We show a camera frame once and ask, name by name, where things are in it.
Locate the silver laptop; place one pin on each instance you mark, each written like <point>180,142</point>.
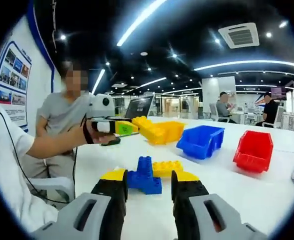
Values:
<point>139,106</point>

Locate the yellow plastic bin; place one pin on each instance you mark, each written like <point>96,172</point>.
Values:
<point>172,131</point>

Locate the person's white shirt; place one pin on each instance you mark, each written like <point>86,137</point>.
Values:
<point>9,180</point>

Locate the blue toy block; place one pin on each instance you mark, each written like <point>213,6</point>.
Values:
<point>144,178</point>

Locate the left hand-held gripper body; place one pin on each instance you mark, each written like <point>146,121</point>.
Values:
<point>99,107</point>

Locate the white office chair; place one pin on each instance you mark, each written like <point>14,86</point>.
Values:
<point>213,112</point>
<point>278,118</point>

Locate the white plastic chair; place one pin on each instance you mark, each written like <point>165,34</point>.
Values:
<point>54,185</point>

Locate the person's left hand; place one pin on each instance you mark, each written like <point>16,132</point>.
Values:
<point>97,138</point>

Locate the wall poster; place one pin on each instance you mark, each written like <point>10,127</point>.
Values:
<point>12,75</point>

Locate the straight ceiling light strip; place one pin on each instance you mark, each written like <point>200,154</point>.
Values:
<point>98,81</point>

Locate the black computer mouse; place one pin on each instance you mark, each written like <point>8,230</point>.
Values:
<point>113,142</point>

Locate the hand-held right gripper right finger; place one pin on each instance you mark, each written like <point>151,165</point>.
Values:
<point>197,212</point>

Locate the blue plastic bin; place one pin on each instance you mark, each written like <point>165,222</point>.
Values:
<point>199,145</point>

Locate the curved ceiling light strip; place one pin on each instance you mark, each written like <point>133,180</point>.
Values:
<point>249,62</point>
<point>139,20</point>

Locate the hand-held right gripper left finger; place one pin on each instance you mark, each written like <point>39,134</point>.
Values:
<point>89,215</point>

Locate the ceiling air conditioner vent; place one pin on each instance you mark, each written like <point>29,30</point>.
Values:
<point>239,35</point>

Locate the red plastic bin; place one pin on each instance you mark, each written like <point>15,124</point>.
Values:
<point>253,152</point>

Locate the yellow toy block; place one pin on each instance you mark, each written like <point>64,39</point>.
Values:
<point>165,168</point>
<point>143,123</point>

